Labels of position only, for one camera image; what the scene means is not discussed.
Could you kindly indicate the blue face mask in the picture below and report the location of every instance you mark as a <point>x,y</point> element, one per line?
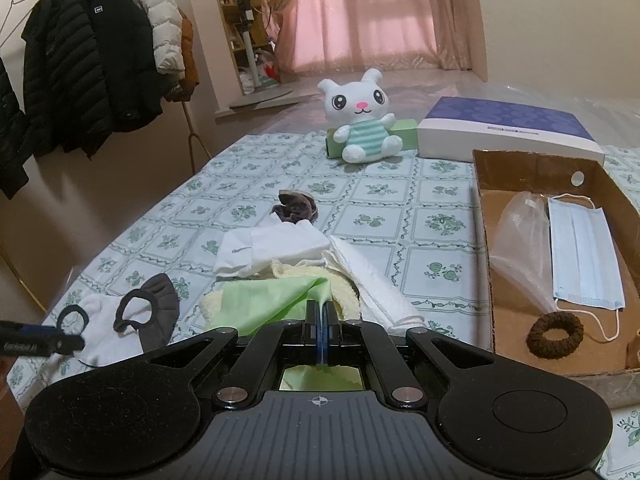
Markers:
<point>585,255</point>

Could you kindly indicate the standing fan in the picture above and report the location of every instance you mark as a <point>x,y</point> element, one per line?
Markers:
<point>250,60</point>

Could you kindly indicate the white paper tissue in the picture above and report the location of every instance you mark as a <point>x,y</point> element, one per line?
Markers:
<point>370,280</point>

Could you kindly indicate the grey face mask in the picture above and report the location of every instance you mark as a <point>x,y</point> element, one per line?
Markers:
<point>160,300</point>

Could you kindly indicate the brown cardboard box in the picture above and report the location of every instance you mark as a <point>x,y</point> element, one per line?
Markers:
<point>530,170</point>

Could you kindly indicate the black hair band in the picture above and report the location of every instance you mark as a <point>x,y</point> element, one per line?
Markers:
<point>59,321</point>

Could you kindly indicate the pink curtain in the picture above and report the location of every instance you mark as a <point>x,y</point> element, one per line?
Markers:
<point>375,10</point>

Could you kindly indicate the orange brown jacket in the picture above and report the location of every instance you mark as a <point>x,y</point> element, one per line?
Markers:
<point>190,60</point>

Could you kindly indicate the white face mask black edging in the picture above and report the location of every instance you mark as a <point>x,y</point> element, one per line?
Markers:
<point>100,320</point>

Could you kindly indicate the clear plastic bag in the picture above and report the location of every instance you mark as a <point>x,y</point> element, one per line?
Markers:
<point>520,245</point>

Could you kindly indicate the white cloth with small print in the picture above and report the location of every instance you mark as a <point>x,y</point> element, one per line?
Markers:
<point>260,250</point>

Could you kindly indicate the white plush bunny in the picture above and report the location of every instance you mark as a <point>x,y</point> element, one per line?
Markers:
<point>355,100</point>

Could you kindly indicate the white puffer jacket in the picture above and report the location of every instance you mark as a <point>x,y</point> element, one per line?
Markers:
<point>165,25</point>

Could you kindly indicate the floral checked tablecloth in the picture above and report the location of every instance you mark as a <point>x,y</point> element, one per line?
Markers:
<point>380,220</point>

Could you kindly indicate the purple and white flat box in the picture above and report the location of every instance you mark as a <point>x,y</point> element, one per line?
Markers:
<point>500,115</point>

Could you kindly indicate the green cleaning cloth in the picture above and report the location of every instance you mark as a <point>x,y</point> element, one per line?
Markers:
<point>265,300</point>

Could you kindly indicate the black down jacket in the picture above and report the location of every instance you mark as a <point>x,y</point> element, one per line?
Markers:
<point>10,135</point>
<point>60,70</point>

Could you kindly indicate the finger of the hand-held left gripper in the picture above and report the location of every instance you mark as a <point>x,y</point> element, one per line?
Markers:
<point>35,330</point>
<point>60,346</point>

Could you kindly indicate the wooden bookshelf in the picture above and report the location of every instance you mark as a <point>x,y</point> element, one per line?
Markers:
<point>235,10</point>

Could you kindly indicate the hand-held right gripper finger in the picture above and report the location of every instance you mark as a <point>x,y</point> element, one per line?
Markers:
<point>326,335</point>
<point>318,335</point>

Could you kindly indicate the yellow fuzzy towel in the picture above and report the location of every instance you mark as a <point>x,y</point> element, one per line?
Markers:
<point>345,295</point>

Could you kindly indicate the green cardboard box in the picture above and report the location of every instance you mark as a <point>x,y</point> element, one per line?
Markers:
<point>407,132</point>

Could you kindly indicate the gold coat rack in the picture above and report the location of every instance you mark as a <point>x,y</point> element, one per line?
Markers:
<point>192,130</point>

